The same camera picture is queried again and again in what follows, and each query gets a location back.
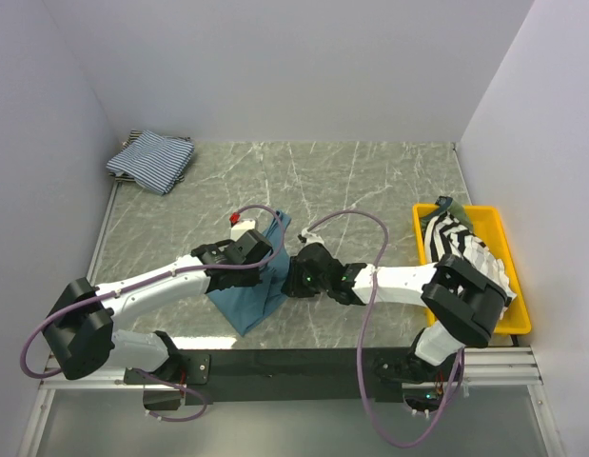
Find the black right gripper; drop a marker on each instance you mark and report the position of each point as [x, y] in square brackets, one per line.
[292, 286]

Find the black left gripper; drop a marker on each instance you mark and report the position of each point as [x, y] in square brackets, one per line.
[251, 280]

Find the black white striped tank top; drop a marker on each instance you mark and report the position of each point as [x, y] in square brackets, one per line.
[444, 235]

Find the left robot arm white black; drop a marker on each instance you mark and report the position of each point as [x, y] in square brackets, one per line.
[187, 280]

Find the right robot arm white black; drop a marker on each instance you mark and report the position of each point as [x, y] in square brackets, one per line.
[467, 305]

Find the folded blue striped tank top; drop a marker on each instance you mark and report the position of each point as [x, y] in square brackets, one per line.
[151, 159]

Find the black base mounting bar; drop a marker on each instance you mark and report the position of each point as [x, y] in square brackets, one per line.
[258, 375]

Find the dark green garment in bin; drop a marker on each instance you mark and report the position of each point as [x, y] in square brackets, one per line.
[448, 204]

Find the folded black striped garment underneath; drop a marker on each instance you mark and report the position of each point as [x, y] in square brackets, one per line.
[127, 176]

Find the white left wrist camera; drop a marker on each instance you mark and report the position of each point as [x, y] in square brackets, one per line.
[239, 225]

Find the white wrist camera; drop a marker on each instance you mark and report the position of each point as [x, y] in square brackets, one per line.
[239, 225]
[308, 237]

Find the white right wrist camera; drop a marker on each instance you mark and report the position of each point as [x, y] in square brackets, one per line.
[308, 237]

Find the aluminium frame rail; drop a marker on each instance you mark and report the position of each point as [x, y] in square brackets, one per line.
[87, 328]

